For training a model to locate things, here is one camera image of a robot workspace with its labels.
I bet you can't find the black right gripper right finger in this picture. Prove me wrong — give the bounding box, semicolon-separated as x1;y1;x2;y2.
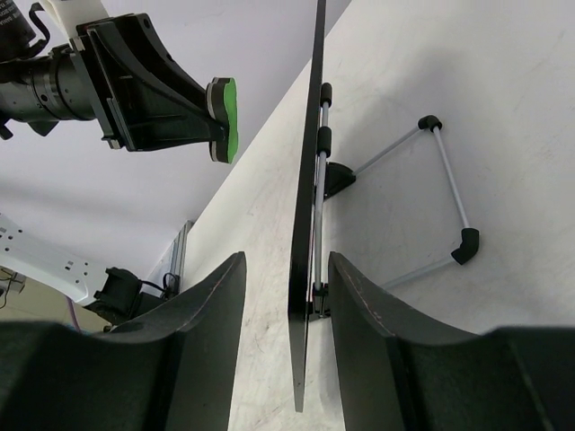
328;252;574;430

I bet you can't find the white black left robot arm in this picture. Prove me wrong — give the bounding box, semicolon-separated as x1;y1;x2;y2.
1;1;239;326

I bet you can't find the metal tube whiteboard easel stand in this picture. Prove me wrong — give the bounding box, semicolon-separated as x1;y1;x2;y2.
307;83;481;321

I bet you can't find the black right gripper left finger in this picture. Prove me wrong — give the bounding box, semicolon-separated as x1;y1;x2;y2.
1;252;247;430

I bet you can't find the black whiteboard eraser green felt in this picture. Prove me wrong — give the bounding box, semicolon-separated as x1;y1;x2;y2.
207;77;239;164

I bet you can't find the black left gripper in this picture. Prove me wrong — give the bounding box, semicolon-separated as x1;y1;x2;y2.
69;13;224;152

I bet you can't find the aluminium front mounting rail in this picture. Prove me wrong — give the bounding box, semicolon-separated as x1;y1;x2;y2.
148;220;194;293

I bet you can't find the black-framed small whiteboard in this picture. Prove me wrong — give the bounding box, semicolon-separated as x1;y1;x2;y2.
287;0;326;413

